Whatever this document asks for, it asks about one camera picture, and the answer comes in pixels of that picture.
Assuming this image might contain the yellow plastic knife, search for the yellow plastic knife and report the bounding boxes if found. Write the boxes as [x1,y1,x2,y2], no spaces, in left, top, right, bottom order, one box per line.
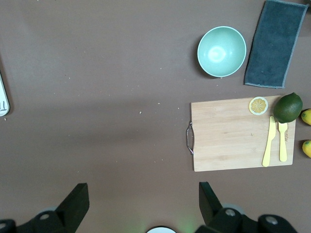
[261,116,277,168]

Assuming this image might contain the yellow plastic fork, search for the yellow plastic fork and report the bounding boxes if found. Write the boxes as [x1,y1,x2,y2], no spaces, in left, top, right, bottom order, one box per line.
[277,121,289,163]

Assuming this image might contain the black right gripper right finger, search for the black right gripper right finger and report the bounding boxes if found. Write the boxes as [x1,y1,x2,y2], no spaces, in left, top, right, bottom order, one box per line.
[193,182,298,233]

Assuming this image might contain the wooden cutting board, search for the wooden cutting board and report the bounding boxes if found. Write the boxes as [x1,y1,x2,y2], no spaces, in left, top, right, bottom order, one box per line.
[186,95,297,173]

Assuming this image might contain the lemon slice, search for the lemon slice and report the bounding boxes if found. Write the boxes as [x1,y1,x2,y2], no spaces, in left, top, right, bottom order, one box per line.
[248,96,269,116]

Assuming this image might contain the yellow lemon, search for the yellow lemon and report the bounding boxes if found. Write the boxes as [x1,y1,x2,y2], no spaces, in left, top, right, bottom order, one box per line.
[301,108,311,126]
[301,139,311,157]

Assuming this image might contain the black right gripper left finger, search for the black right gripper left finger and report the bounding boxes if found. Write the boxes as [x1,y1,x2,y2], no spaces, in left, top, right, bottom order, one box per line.
[0,183,89,233]

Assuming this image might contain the mint green bowl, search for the mint green bowl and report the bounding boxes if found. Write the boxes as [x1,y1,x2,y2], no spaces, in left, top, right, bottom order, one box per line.
[196,26,247,79]

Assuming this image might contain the cream bear print tray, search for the cream bear print tray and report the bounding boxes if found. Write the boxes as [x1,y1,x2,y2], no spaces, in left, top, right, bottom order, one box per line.
[0,72,11,117]

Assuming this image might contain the green lime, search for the green lime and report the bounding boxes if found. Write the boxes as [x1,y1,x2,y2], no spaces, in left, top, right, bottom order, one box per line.
[273,92,304,124]

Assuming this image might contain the dark grey cloth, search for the dark grey cloth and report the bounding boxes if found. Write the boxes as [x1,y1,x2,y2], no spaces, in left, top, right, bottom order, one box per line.
[243,0,310,89]

